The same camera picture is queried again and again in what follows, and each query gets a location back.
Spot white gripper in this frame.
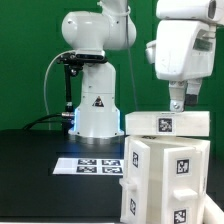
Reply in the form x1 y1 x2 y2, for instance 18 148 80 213
153 0 224 113

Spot white cabinet block part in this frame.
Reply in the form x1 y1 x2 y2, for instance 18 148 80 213
125 111 210 137

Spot white cabinet box body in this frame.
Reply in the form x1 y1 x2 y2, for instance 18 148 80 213
129 136 210 224

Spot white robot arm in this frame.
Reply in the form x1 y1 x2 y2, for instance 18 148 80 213
62 0 224 144

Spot white bar at right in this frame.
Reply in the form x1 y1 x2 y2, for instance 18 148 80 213
203 196 224 224

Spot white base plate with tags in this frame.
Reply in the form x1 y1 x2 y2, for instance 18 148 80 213
53 158 124 176

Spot grey camera cable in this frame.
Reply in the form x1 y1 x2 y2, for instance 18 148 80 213
43 49 76 132

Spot black cables at base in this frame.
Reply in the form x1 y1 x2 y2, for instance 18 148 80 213
21 111 76 131

